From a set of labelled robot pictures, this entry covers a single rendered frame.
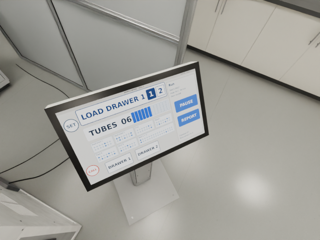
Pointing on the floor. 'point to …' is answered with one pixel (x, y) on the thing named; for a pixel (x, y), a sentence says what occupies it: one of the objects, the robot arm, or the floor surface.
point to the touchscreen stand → (145, 191)
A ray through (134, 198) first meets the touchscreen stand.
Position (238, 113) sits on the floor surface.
